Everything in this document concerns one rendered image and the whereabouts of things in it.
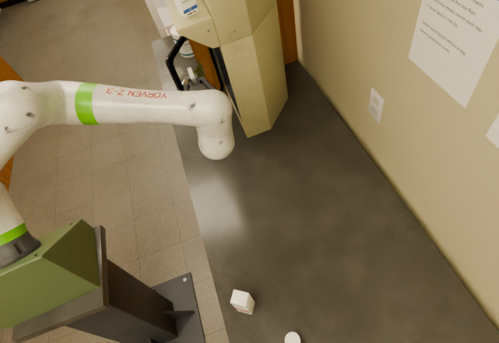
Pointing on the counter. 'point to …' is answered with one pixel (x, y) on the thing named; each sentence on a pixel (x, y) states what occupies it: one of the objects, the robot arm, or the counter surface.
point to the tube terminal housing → (248, 41)
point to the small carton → (185, 2)
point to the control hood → (194, 22)
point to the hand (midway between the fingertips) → (191, 76)
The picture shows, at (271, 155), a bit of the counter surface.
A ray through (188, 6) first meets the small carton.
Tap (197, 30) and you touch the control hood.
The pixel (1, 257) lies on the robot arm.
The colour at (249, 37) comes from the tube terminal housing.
